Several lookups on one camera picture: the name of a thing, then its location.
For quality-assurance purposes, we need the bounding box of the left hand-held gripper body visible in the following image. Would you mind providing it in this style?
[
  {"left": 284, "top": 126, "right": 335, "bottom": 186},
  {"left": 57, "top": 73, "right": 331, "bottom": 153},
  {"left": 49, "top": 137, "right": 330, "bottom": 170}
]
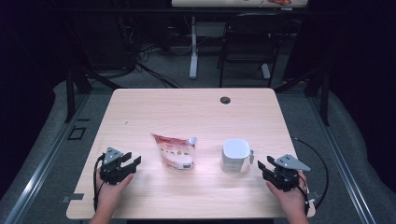
[{"left": 99, "top": 147, "right": 138, "bottom": 186}]

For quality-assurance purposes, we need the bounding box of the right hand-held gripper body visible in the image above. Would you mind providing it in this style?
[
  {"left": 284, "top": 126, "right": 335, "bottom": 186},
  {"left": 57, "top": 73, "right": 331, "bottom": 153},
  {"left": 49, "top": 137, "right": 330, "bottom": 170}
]
[{"left": 263, "top": 154, "right": 311, "bottom": 192}]

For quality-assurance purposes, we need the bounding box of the red and white refill pouch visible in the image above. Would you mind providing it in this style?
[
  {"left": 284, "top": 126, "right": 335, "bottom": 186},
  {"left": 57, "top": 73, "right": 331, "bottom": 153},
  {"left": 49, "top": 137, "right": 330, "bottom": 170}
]
[{"left": 150, "top": 133, "right": 198, "bottom": 172}]

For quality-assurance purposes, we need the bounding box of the person's right hand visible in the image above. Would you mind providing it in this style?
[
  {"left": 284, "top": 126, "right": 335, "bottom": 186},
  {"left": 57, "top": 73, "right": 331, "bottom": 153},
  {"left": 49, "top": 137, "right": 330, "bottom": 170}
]
[{"left": 265, "top": 171, "right": 310, "bottom": 217}]

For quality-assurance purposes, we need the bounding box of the person's left hand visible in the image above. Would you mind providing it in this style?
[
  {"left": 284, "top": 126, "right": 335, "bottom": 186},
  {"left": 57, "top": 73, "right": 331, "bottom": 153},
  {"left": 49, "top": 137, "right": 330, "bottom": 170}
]
[{"left": 94, "top": 169, "right": 135, "bottom": 213}]

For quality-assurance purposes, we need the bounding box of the grey tape strip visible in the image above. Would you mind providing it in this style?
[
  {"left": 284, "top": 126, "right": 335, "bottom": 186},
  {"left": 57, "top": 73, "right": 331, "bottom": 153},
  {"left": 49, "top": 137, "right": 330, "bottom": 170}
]
[
  {"left": 306, "top": 189, "right": 321, "bottom": 203},
  {"left": 61, "top": 192, "right": 85, "bottom": 203}
]

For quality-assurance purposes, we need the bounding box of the black square floor outlet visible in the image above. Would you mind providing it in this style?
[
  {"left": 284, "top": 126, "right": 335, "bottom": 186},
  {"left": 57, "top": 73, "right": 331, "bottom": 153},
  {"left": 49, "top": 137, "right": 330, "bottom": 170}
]
[{"left": 67, "top": 125, "right": 87, "bottom": 141}]

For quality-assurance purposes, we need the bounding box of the black metal stand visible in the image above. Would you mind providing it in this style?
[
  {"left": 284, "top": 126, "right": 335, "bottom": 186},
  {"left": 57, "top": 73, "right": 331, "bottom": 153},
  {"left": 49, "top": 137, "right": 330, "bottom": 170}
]
[
  {"left": 64, "top": 66, "right": 122, "bottom": 123},
  {"left": 274, "top": 66, "right": 331, "bottom": 127}
]

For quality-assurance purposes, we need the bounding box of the black folding chair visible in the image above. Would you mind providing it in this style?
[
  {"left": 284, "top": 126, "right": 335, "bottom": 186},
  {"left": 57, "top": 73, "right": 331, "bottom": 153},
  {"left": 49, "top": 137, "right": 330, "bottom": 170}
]
[{"left": 217, "top": 12, "right": 292, "bottom": 89}]

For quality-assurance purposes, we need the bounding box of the white desk leg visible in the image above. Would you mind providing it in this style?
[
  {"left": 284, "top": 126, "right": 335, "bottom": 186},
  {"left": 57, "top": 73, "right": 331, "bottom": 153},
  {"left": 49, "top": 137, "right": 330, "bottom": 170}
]
[{"left": 189, "top": 16, "right": 199, "bottom": 80}]

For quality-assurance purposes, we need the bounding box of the dark curtain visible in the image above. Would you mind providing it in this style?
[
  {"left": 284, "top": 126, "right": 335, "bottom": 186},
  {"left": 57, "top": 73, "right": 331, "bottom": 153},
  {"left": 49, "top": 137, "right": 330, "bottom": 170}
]
[
  {"left": 289, "top": 0, "right": 396, "bottom": 194},
  {"left": 0, "top": 0, "right": 73, "bottom": 197}
]

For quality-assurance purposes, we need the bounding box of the light wooden background desk top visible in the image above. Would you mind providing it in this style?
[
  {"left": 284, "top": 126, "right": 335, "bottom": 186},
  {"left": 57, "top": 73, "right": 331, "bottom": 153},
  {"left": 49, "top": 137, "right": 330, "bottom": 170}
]
[{"left": 171, "top": 0, "right": 309, "bottom": 8}]

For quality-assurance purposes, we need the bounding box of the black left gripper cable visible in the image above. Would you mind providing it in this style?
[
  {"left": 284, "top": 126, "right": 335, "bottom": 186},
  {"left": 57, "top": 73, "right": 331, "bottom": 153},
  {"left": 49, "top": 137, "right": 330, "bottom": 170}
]
[{"left": 92, "top": 153, "right": 107, "bottom": 213}]

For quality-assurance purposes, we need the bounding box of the aluminium floor rail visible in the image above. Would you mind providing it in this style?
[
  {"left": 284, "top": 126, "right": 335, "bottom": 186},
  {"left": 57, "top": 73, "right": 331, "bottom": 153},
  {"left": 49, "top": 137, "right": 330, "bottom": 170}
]
[
  {"left": 307, "top": 96, "right": 376, "bottom": 224},
  {"left": 4, "top": 92, "right": 92, "bottom": 224}
]

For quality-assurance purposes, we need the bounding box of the bundle of black floor cables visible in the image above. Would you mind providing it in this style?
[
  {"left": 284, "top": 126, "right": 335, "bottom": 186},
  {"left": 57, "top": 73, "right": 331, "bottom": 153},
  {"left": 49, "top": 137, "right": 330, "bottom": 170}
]
[{"left": 115, "top": 15, "right": 185, "bottom": 89}]

